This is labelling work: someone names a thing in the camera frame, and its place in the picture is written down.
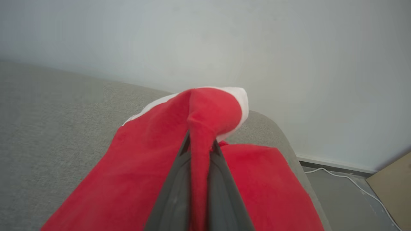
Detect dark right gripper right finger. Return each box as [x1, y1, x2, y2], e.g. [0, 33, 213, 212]
[207, 140, 256, 231]

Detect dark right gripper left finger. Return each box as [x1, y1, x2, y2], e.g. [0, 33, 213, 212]
[144, 130, 192, 231]

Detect red Bulls 23 shorts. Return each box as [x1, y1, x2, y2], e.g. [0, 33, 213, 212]
[40, 87, 249, 231]

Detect red white-sleeved jersey shirt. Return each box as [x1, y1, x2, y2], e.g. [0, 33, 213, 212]
[220, 143, 325, 231]

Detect grey fabric sofa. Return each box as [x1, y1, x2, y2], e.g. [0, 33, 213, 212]
[0, 61, 333, 231]

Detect tan cardboard board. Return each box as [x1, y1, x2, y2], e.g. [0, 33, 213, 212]
[366, 151, 411, 231]

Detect white wall baseboard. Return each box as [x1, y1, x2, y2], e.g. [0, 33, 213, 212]
[295, 153, 377, 174]

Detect white floor cable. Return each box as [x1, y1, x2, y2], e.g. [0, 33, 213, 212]
[304, 167, 402, 231]

